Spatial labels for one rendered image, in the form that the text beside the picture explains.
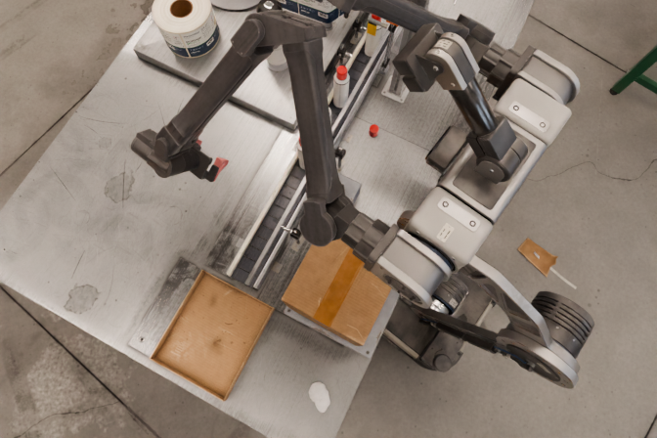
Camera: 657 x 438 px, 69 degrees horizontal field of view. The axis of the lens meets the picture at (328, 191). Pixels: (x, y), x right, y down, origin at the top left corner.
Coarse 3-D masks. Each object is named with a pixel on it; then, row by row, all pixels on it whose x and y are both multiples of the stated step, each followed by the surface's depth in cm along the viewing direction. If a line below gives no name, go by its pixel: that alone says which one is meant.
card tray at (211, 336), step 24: (192, 288) 149; (216, 288) 152; (192, 312) 150; (216, 312) 150; (240, 312) 150; (264, 312) 150; (168, 336) 147; (192, 336) 147; (216, 336) 147; (240, 336) 147; (168, 360) 145; (192, 360) 145; (216, 360) 145; (240, 360) 145; (216, 384) 143
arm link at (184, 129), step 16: (240, 32) 84; (256, 32) 82; (240, 48) 85; (256, 48) 88; (272, 48) 92; (224, 64) 92; (240, 64) 90; (256, 64) 91; (208, 80) 95; (224, 80) 93; (240, 80) 93; (208, 96) 97; (224, 96) 96; (192, 112) 101; (208, 112) 99; (176, 128) 104; (192, 128) 103; (176, 144) 105; (192, 144) 111
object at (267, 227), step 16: (384, 48) 174; (352, 64) 172; (352, 80) 170; (336, 112) 166; (336, 128) 164; (288, 176) 159; (304, 176) 159; (288, 192) 157; (304, 192) 157; (272, 208) 155; (272, 224) 154; (256, 240) 152; (256, 256) 150; (240, 272) 149; (256, 272) 149
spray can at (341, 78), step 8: (336, 72) 149; (344, 72) 148; (336, 80) 151; (344, 80) 151; (336, 88) 155; (344, 88) 154; (336, 96) 159; (344, 96) 159; (336, 104) 164; (344, 104) 164
